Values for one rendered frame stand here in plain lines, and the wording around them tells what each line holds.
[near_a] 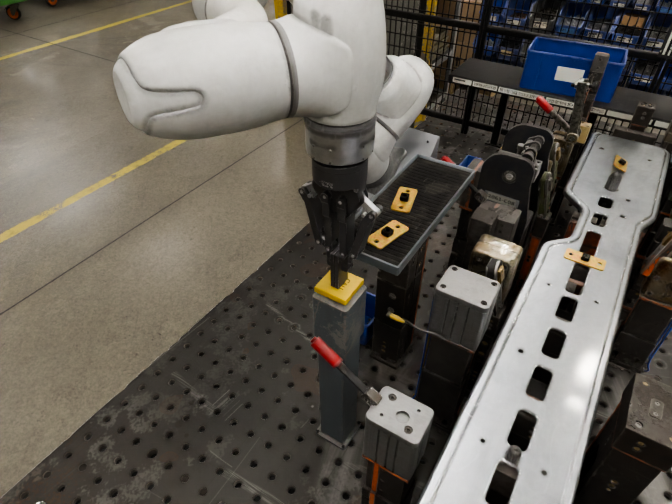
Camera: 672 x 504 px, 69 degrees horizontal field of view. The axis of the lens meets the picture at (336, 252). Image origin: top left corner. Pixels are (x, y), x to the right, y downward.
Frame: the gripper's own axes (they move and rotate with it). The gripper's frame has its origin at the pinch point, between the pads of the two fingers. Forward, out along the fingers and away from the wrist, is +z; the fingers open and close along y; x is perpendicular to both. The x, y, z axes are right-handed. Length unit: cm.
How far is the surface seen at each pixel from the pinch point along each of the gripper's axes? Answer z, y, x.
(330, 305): 5.5, 0.5, -3.5
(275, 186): 119, -144, 154
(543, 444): 19.5, 36.9, 0.4
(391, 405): 13.5, 15.3, -9.6
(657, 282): 22, 48, 52
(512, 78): 17, -10, 137
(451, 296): 8.9, 15.4, 12.1
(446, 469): 19.4, 25.8, -11.3
